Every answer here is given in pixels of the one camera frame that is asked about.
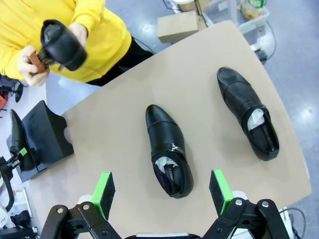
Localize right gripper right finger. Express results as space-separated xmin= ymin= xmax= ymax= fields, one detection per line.
xmin=203 ymin=169 xmax=291 ymax=239

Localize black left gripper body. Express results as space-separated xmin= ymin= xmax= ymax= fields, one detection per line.
xmin=0 ymin=155 xmax=12 ymax=176

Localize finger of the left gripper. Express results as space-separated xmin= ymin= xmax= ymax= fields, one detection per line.
xmin=7 ymin=147 xmax=28 ymax=166

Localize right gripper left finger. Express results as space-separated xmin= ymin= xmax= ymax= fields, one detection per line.
xmin=39 ymin=171 xmax=118 ymax=239

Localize black leather dress shoe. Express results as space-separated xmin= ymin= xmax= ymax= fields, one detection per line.
xmin=216 ymin=66 xmax=280 ymax=162
xmin=39 ymin=19 xmax=88 ymax=72
xmin=145 ymin=104 xmax=194 ymax=199
xmin=9 ymin=109 xmax=37 ymax=172

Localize reddish wooden shoe brush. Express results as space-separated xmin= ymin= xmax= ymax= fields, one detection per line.
xmin=28 ymin=47 xmax=54 ymax=74

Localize person's right forearm yellow sleeve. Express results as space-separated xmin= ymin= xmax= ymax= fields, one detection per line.
xmin=0 ymin=29 xmax=28 ymax=75

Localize person's left forearm yellow sleeve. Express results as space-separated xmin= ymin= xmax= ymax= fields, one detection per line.
xmin=72 ymin=0 xmax=105 ymax=28

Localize black metal shoe stand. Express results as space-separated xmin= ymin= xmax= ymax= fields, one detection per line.
xmin=6 ymin=100 xmax=75 ymax=184

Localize person's right hand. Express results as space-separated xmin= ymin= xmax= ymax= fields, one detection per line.
xmin=17 ymin=44 xmax=50 ymax=87

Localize person's left hand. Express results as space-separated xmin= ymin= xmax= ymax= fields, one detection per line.
xmin=67 ymin=22 xmax=89 ymax=48

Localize white paper shoe stuffing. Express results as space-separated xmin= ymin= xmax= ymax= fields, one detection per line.
xmin=44 ymin=23 xmax=62 ymax=44
xmin=247 ymin=106 xmax=267 ymax=130
xmin=155 ymin=156 xmax=179 ymax=173

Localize black trousers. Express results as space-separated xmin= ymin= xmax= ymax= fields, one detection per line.
xmin=87 ymin=36 xmax=155 ymax=87

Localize yellow hoodie torso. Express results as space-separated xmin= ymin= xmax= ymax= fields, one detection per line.
xmin=0 ymin=0 xmax=133 ymax=83

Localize clear plastic bin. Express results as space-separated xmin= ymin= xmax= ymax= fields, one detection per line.
xmin=236 ymin=6 xmax=271 ymax=34

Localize brown cardboard box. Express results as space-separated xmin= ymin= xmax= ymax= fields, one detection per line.
xmin=157 ymin=11 xmax=200 ymax=44

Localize yellow green snack bag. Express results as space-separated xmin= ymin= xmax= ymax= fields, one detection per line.
xmin=239 ymin=0 xmax=268 ymax=20

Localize thick black cable hose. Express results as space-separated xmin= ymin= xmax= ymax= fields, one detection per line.
xmin=0 ymin=171 xmax=15 ymax=215

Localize black pedestal base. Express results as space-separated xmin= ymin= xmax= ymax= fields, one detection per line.
xmin=0 ymin=76 xmax=24 ymax=103

